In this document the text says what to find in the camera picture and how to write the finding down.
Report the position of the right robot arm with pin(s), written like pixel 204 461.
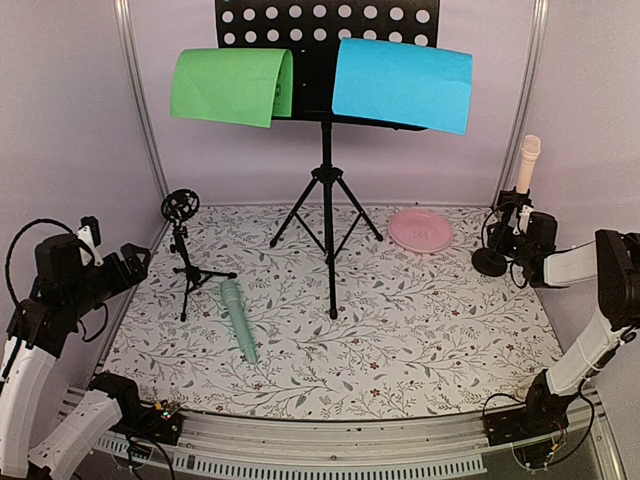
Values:
pixel 611 260

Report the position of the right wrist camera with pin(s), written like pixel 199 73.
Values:
pixel 522 216

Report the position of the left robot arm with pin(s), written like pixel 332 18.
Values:
pixel 72 279

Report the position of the right aluminium frame post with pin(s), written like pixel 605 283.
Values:
pixel 531 67

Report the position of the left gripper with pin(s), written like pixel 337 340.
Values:
pixel 125 279

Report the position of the pink plate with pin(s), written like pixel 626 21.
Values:
pixel 420 231

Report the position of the floral table mat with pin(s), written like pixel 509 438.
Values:
pixel 385 334

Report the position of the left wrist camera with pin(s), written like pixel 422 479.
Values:
pixel 89 237

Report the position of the green paper sheet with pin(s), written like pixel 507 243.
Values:
pixel 245 86

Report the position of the black round base mic stand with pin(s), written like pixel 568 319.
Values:
pixel 504 212

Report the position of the left aluminium frame post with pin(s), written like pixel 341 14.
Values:
pixel 125 29

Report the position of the black shock mount tripod stand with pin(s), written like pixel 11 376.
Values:
pixel 178 207

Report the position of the aluminium frame post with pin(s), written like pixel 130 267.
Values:
pixel 531 67
pixel 125 29

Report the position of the mint green toy microphone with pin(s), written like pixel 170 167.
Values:
pixel 231 299

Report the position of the aluminium front rail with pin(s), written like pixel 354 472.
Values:
pixel 448 447

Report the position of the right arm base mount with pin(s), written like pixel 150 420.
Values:
pixel 535 441

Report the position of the black music stand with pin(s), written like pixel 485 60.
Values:
pixel 311 31

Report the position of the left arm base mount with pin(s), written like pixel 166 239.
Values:
pixel 162 423

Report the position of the blue paper sheet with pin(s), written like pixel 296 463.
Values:
pixel 403 83

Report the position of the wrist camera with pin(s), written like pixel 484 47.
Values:
pixel 89 237
pixel 522 216

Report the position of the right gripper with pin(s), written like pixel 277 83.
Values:
pixel 498 239

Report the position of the beige toy microphone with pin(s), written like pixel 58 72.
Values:
pixel 530 151

